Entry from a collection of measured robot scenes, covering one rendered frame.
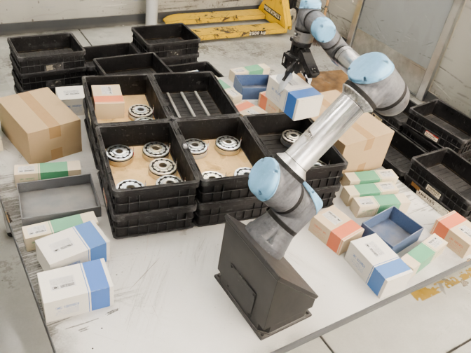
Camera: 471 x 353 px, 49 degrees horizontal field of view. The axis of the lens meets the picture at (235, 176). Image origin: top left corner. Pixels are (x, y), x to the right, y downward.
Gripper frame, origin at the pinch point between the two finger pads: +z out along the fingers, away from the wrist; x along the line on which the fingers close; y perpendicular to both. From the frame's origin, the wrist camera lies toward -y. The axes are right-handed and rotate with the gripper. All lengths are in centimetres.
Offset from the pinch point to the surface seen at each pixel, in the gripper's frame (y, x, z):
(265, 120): 12.6, 1.0, 20.2
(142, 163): 11, 58, 28
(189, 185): -17, 53, 19
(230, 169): -4.3, 27.6, 27.8
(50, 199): 18, 91, 40
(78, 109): 71, 64, 37
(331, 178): -26.4, -5.0, 24.8
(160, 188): -15, 63, 19
